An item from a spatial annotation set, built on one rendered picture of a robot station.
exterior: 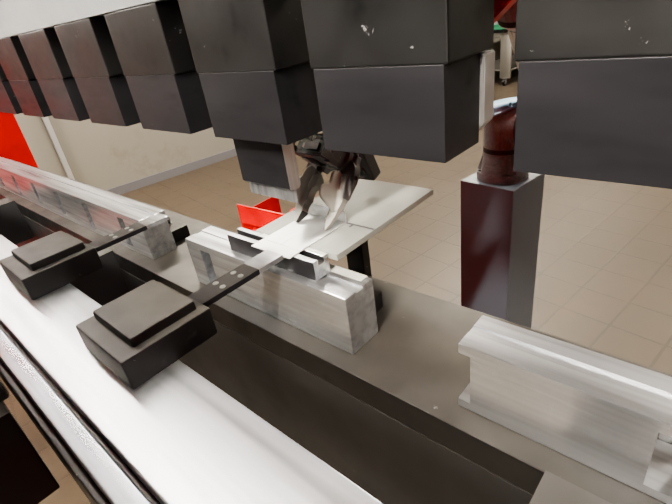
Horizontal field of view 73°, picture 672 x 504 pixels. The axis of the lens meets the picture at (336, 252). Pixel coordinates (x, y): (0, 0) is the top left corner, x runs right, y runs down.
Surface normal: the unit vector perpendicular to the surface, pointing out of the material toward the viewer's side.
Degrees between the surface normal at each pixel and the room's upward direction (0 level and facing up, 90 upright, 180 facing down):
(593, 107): 90
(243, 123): 90
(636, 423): 90
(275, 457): 0
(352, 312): 90
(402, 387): 0
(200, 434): 0
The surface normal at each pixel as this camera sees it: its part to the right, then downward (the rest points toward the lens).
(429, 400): -0.14, -0.87
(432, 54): -0.65, 0.44
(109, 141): 0.65, 0.29
